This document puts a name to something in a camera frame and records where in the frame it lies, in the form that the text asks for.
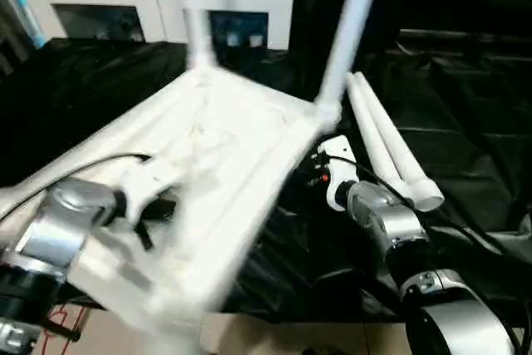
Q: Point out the white plastic table top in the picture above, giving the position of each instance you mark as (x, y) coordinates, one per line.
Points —
(208, 143)

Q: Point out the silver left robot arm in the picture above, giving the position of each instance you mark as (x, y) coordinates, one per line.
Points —
(66, 213)

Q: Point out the long black pole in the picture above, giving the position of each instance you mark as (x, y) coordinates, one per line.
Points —
(457, 35)

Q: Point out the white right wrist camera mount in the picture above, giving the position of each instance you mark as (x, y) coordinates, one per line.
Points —
(338, 151)

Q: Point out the small white jar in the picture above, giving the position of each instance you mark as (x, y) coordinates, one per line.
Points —
(254, 41)

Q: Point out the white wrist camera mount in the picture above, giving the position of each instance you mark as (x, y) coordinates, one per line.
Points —
(145, 180)
(338, 151)

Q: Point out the black stand leg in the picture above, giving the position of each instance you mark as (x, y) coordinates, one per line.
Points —
(62, 328)

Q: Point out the white plastic table leg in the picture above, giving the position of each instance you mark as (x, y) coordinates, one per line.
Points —
(397, 143)
(197, 18)
(353, 31)
(374, 143)

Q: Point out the blue patterned roll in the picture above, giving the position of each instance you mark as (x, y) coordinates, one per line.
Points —
(29, 10)

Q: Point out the black plastic sheet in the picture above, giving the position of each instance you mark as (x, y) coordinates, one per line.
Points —
(457, 122)

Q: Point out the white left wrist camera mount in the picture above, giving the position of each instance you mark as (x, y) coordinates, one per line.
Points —
(145, 180)

